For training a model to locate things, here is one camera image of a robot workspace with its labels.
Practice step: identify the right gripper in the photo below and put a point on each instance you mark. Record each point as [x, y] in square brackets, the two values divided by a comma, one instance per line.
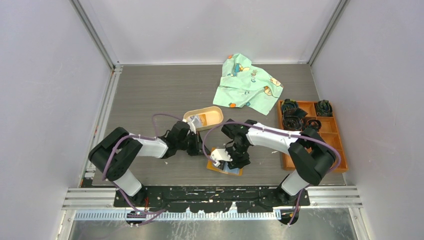
[237, 163]

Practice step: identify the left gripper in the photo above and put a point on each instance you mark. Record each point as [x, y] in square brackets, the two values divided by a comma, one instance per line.
[196, 150]

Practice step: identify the orange leather card holder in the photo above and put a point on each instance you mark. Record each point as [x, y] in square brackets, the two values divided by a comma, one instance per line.
[223, 169]

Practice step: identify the credit card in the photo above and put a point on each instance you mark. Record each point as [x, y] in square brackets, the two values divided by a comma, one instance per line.
[200, 117]

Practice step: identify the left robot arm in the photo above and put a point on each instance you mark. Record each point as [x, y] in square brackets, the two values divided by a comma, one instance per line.
[114, 155]

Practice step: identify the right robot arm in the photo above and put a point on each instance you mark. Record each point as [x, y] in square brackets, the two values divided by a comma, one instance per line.
[312, 157]

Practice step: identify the beige oval tray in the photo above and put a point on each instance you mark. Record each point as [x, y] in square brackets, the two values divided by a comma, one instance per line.
[213, 116]

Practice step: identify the green cartoon cloth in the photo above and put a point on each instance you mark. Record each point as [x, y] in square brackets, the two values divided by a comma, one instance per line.
[244, 85]

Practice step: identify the dark bundle in corner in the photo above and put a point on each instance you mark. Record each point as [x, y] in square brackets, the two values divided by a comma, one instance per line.
[323, 108]

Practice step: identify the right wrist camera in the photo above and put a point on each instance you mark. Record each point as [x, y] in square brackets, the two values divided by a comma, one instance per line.
[220, 156]

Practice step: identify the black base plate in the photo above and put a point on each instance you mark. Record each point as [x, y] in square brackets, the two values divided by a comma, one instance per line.
[218, 199]

